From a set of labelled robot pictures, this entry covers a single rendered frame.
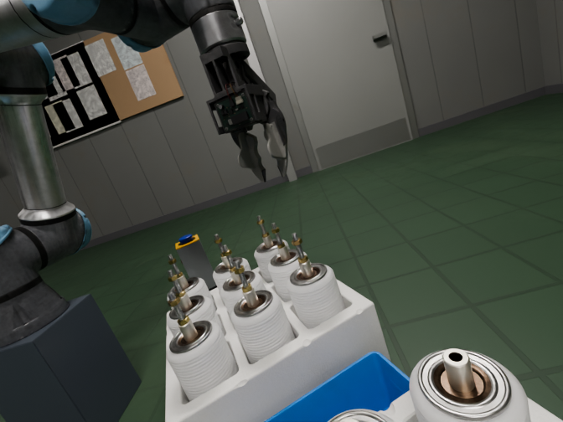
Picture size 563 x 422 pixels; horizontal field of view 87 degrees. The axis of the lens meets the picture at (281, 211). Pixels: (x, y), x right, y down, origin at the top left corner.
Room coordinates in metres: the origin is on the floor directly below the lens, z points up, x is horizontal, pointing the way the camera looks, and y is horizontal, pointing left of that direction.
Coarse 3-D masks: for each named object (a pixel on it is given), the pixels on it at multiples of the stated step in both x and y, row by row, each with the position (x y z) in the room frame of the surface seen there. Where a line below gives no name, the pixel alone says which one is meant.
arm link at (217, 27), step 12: (216, 12) 0.47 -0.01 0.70; (228, 12) 0.48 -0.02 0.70; (204, 24) 0.48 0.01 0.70; (216, 24) 0.47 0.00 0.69; (228, 24) 0.48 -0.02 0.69; (240, 24) 0.49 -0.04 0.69; (204, 36) 0.48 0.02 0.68; (216, 36) 0.47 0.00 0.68; (228, 36) 0.47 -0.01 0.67; (240, 36) 0.49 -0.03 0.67; (204, 48) 0.48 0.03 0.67
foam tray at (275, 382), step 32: (224, 320) 0.59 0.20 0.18; (288, 320) 0.51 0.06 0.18; (352, 320) 0.46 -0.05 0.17; (288, 352) 0.42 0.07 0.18; (320, 352) 0.43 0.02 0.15; (352, 352) 0.45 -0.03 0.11; (384, 352) 0.47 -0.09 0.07; (224, 384) 0.40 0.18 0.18; (256, 384) 0.40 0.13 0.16; (288, 384) 0.41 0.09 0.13; (192, 416) 0.37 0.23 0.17; (224, 416) 0.38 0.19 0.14; (256, 416) 0.39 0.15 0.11
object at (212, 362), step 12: (216, 324) 0.47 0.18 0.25; (216, 336) 0.44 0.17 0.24; (168, 348) 0.44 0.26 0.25; (204, 348) 0.42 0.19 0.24; (216, 348) 0.43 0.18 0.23; (228, 348) 0.46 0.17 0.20; (168, 360) 0.42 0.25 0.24; (180, 360) 0.41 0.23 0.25; (192, 360) 0.41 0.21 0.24; (204, 360) 0.41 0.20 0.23; (216, 360) 0.42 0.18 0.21; (228, 360) 0.44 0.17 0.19; (180, 372) 0.41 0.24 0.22; (192, 372) 0.41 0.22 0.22; (204, 372) 0.41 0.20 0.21; (216, 372) 0.42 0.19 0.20; (228, 372) 0.43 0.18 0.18; (192, 384) 0.41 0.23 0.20; (204, 384) 0.41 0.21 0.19; (216, 384) 0.41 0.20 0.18; (192, 396) 0.41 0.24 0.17
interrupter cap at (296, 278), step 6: (312, 264) 0.55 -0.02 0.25; (318, 264) 0.54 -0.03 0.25; (294, 270) 0.55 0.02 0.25; (300, 270) 0.54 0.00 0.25; (318, 270) 0.52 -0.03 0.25; (324, 270) 0.51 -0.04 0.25; (294, 276) 0.53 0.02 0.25; (300, 276) 0.53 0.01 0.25; (312, 276) 0.51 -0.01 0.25; (318, 276) 0.50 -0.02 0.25; (294, 282) 0.50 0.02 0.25; (300, 282) 0.50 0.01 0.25; (306, 282) 0.49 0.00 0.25; (312, 282) 0.48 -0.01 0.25
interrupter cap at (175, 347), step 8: (200, 328) 0.47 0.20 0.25; (208, 328) 0.46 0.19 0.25; (176, 336) 0.47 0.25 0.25; (200, 336) 0.44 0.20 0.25; (208, 336) 0.44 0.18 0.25; (176, 344) 0.44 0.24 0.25; (184, 344) 0.43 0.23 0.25; (192, 344) 0.43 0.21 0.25; (176, 352) 0.42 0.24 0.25; (184, 352) 0.42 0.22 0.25
